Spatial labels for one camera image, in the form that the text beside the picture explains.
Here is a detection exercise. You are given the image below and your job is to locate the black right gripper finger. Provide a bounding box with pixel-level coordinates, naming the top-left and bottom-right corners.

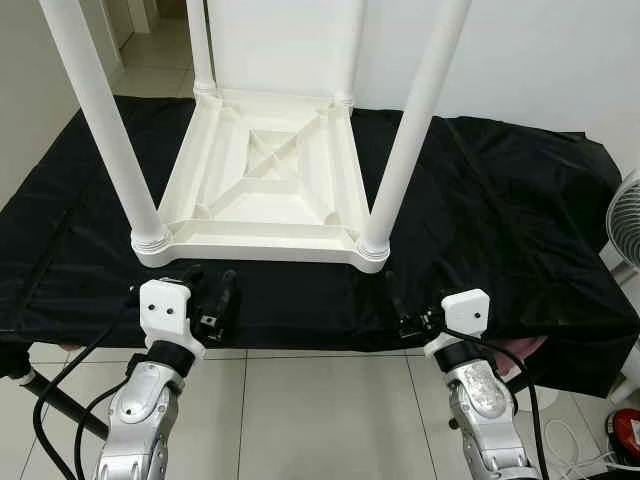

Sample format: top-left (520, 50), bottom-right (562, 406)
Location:
top-left (385, 268), bottom-right (413, 331)

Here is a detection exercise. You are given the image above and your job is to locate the white plastic table top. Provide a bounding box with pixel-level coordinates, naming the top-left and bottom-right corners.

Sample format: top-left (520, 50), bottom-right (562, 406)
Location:
top-left (132, 86), bottom-right (392, 275)

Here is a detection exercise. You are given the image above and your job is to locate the pink plastic object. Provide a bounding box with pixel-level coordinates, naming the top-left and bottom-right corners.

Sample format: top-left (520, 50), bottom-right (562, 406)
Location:
top-left (497, 335), bottom-right (551, 379)

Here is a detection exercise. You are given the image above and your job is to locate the black table leg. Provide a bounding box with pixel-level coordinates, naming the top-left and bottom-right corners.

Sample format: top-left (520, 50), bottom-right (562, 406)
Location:
top-left (505, 362), bottom-right (546, 396)
top-left (0, 345), bottom-right (113, 441)

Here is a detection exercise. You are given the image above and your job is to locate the black table cloth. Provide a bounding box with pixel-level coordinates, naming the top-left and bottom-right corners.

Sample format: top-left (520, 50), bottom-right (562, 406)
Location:
top-left (0, 95), bottom-right (640, 399)

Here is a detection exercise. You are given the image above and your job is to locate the white round floor fan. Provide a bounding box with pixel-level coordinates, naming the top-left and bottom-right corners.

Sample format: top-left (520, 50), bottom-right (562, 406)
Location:
top-left (605, 170), bottom-right (640, 293)

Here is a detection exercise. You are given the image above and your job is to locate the red round device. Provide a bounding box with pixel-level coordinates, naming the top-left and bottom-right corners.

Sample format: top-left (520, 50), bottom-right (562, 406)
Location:
top-left (607, 407), bottom-right (640, 468)

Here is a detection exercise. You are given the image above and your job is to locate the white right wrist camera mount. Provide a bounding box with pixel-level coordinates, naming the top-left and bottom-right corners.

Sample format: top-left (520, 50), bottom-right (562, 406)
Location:
top-left (425, 288), bottom-right (492, 367)

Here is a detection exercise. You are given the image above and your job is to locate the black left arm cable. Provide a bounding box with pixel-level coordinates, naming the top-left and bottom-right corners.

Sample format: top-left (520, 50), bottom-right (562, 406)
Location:
top-left (30, 285), bottom-right (146, 480)

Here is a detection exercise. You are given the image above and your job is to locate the white floor cable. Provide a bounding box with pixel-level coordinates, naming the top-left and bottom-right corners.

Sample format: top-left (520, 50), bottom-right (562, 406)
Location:
top-left (545, 418), bottom-right (613, 480)

